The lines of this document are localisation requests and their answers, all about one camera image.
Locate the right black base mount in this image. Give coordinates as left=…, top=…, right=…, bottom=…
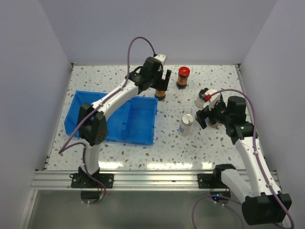
left=197, top=173, right=228, bottom=189

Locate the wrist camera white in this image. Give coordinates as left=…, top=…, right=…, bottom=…
left=154, top=54, right=167, bottom=65
left=203, top=88, right=222, bottom=110

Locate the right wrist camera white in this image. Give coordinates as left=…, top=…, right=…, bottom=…
left=203, top=88, right=222, bottom=110

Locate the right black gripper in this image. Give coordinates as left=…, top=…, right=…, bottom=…
left=195, top=98, right=232, bottom=129

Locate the black-cap white powder grinder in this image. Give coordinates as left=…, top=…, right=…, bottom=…
left=194, top=88, right=214, bottom=109

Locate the red-lid sauce jar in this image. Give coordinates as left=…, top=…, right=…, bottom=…
left=176, top=66, right=190, bottom=89
left=154, top=89, right=166, bottom=100

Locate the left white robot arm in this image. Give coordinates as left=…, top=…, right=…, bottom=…
left=77, top=54, right=171, bottom=187

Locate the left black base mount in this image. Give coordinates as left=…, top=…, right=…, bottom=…
left=69, top=173, right=114, bottom=188

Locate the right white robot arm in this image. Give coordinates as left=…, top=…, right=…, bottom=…
left=196, top=94, right=292, bottom=225

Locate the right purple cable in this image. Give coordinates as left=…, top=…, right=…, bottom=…
left=192, top=88, right=295, bottom=229

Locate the black-cap brown spice grinder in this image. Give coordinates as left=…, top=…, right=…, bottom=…
left=207, top=117, right=222, bottom=128

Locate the aluminium front rail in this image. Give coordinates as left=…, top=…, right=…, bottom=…
left=30, top=169, right=283, bottom=191

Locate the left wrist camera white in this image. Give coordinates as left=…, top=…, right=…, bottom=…
left=154, top=54, right=167, bottom=65

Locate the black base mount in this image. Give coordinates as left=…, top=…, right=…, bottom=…
left=197, top=173, right=228, bottom=189
left=69, top=173, right=114, bottom=188

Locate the silver-lid white spice jar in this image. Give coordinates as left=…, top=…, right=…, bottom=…
left=178, top=114, right=194, bottom=136

